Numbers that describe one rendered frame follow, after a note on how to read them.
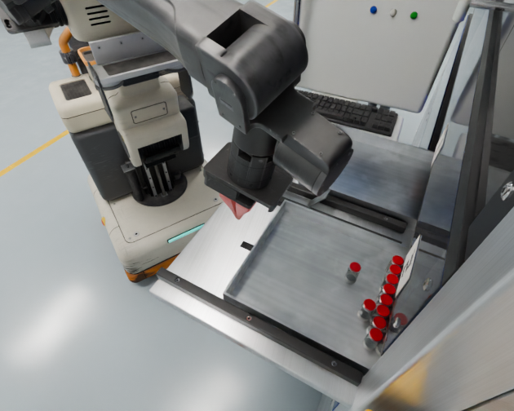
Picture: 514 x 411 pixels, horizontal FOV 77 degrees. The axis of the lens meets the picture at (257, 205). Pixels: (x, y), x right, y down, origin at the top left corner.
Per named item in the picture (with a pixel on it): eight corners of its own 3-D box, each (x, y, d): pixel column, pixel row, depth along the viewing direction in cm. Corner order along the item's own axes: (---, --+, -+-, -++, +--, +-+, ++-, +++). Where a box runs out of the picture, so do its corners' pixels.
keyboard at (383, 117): (397, 116, 115) (400, 109, 113) (391, 137, 107) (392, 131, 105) (292, 92, 126) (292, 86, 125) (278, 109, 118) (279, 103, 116)
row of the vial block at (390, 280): (397, 270, 64) (405, 258, 61) (374, 353, 54) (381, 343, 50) (386, 266, 65) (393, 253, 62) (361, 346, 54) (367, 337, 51)
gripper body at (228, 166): (270, 216, 40) (285, 176, 34) (201, 178, 41) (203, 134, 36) (291, 183, 44) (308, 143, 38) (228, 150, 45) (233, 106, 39)
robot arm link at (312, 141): (277, 11, 28) (207, 71, 26) (392, 75, 25) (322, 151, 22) (277, 103, 39) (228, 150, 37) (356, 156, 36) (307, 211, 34)
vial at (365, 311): (370, 313, 58) (378, 302, 55) (367, 324, 57) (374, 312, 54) (359, 307, 59) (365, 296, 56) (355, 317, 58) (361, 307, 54)
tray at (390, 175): (457, 170, 85) (463, 160, 82) (443, 241, 69) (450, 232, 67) (333, 133, 95) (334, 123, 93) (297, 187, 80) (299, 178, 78)
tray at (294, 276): (437, 270, 65) (445, 260, 62) (413, 401, 49) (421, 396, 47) (283, 209, 75) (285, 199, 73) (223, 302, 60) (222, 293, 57)
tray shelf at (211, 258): (455, 165, 89) (458, 159, 88) (401, 438, 48) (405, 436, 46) (295, 118, 104) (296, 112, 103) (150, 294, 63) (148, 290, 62)
